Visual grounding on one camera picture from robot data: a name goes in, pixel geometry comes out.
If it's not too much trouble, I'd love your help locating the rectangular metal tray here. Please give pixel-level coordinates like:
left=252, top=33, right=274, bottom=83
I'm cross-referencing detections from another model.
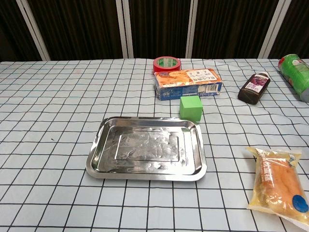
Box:
left=85, top=116, right=208, bottom=182

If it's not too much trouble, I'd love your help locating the bread in clear plastic bag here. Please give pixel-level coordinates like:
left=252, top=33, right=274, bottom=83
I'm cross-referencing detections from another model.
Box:
left=246, top=146, right=309, bottom=222

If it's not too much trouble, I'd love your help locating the green foam cube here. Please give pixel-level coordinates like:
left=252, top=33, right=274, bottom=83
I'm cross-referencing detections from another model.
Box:
left=179, top=95, right=203, bottom=123

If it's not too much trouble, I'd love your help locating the orange and blue carton box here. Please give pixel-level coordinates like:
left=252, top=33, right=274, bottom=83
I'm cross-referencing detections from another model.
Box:
left=154, top=68, right=223, bottom=102

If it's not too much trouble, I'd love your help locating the red tape roll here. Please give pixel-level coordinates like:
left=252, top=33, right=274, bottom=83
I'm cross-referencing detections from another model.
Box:
left=153, top=57, right=181, bottom=73

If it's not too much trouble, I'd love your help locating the dark folding partition screen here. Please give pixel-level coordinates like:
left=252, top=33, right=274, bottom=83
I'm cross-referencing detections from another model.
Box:
left=0, top=0, right=309, bottom=61

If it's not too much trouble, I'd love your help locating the white black checkered tablecloth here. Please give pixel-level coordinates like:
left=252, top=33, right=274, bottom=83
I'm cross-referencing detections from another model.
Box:
left=0, top=58, right=309, bottom=232

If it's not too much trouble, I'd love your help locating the dark brown juice bottle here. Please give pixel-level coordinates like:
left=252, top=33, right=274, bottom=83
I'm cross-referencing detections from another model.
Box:
left=238, top=72, right=270, bottom=105

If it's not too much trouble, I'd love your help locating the green cylindrical can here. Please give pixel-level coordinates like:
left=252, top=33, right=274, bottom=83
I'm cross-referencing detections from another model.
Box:
left=278, top=54, right=309, bottom=102

